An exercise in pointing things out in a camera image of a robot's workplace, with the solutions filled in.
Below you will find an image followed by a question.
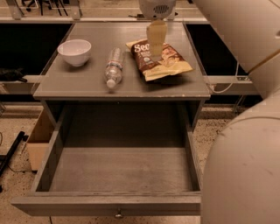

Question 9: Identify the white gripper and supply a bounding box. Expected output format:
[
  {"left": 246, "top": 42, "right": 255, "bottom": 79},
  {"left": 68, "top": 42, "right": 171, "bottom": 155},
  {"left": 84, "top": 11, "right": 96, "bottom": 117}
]
[{"left": 138, "top": 0, "right": 176, "bottom": 57}]

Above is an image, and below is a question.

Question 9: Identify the clear plastic water bottle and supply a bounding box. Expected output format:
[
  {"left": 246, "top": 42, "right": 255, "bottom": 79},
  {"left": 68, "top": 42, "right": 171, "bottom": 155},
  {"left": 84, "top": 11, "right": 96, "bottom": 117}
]
[{"left": 104, "top": 47, "right": 124, "bottom": 89}]

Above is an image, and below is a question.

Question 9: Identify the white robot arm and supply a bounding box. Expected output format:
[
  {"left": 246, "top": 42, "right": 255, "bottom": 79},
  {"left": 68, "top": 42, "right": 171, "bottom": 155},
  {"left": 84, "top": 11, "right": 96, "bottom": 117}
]
[{"left": 193, "top": 0, "right": 280, "bottom": 224}]

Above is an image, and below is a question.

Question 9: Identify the open grey top drawer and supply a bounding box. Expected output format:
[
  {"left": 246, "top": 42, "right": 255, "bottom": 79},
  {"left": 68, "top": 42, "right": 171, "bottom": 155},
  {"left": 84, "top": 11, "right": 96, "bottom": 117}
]
[{"left": 11, "top": 102, "right": 201, "bottom": 217}]

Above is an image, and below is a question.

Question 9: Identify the metal drawer knob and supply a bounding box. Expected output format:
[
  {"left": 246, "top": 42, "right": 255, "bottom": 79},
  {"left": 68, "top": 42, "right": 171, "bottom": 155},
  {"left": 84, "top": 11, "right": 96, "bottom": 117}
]
[{"left": 115, "top": 209, "right": 123, "bottom": 219}]

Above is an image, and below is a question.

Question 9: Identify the brown sea salt chips bag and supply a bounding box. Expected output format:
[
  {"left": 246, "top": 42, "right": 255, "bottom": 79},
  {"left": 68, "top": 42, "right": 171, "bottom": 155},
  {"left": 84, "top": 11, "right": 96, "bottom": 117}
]
[{"left": 126, "top": 39, "right": 193, "bottom": 81}]

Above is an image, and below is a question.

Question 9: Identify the white ceramic bowl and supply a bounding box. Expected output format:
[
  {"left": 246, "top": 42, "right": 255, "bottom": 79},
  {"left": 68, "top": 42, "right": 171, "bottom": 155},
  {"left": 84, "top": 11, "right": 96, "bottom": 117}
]
[{"left": 57, "top": 39, "right": 92, "bottom": 67}]

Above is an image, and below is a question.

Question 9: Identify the grey wooden cabinet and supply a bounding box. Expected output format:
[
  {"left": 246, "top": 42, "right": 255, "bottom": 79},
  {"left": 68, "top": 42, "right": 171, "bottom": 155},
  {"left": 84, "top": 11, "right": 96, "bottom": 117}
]
[{"left": 33, "top": 22, "right": 210, "bottom": 123}]

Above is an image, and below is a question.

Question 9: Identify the cardboard box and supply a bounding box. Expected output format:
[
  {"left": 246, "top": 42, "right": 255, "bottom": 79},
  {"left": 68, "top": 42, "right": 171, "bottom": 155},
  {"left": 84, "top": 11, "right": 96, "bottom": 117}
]
[{"left": 26, "top": 109, "right": 54, "bottom": 172}]

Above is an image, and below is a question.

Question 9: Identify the black floor stand leg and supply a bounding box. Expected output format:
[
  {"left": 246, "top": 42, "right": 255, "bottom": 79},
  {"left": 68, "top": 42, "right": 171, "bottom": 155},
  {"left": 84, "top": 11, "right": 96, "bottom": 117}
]
[{"left": 0, "top": 131, "right": 25, "bottom": 177}]

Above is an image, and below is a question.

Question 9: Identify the white cable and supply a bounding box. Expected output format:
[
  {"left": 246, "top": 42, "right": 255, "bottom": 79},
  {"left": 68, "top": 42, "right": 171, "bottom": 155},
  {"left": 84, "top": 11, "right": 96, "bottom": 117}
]
[{"left": 209, "top": 62, "right": 240, "bottom": 95}]

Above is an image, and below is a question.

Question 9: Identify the aluminium frame rail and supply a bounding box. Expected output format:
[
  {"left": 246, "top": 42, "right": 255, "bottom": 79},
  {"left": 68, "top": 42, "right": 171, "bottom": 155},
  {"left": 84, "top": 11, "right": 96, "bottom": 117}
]
[{"left": 0, "top": 0, "right": 207, "bottom": 24}]

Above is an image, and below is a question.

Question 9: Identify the black cloth on rail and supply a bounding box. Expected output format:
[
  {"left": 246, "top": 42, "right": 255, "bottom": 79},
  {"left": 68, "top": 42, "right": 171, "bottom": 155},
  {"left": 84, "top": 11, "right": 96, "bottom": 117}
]
[{"left": 0, "top": 68, "right": 27, "bottom": 82}]

